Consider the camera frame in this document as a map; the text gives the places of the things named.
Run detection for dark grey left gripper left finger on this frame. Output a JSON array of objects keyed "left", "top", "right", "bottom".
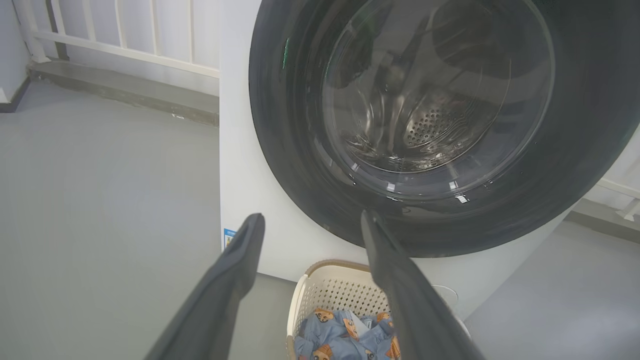
[{"left": 144, "top": 213, "right": 266, "bottom": 360}]

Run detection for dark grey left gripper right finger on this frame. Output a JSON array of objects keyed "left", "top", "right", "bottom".
[{"left": 360, "top": 209, "right": 487, "bottom": 360}]

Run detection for blue cartoon print clothes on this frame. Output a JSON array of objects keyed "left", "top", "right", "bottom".
[{"left": 293, "top": 308, "right": 402, "bottom": 360}]

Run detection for black round glass washer door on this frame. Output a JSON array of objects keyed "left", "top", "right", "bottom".
[{"left": 248, "top": 0, "right": 640, "bottom": 259}]

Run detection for cream perforated laundry basket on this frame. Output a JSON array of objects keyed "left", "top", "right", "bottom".
[{"left": 286, "top": 259, "right": 473, "bottom": 360}]

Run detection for white washing machine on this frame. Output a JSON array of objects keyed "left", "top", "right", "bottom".
[{"left": 219, "top": 0, "right": 640, "bottom": 322}]

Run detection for round drain filter cover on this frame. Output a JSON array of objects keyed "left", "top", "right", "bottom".
[{"left": 431, "top": 284, "right": 459, "bottom": 307}]

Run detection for perforated steel washer drum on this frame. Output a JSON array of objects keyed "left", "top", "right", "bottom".
[{"left": 345, "top": 75, "right": 501, "bottom": 171}]

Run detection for grey concrete kerb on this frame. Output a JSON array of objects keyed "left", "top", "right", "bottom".
[
  {"left": 27, "top": 60, "right": 220, "bottom": 127},
  {"left": 565, "top": 197, "right": 640, "bottom": 246}
]

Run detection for white railing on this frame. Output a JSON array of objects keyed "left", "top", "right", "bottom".
[
  {"left": 595, "top": 177, "right": 640, "bottom": 222},
  {"left": 12, "top": 0, "right": 221, "bottom": 80}
]

